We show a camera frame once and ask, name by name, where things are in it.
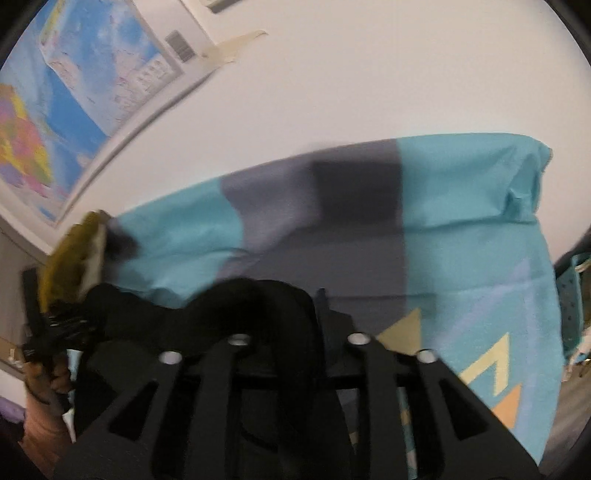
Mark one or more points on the grey room door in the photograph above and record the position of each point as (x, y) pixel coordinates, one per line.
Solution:
(17, 254)

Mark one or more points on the mustard yellow jacket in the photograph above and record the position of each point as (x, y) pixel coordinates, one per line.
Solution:
(75, 265)

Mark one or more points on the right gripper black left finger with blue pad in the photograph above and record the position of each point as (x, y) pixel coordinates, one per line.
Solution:
(219, 415)

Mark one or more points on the person's left hand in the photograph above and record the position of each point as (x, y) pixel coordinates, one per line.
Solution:
(46, 387)

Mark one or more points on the middle teal plastic basket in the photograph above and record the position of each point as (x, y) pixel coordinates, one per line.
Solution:
(569, 287)

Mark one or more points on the colourful wall map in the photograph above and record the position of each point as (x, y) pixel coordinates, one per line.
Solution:
(84, 84)

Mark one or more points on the teal grey patterned bedsheet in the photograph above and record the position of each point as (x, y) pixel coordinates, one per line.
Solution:
(431, 241)

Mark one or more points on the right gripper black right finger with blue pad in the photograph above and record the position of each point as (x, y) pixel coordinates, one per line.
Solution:
(413, 415)

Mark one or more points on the black large garment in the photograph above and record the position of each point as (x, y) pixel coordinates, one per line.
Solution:
(281, 321)

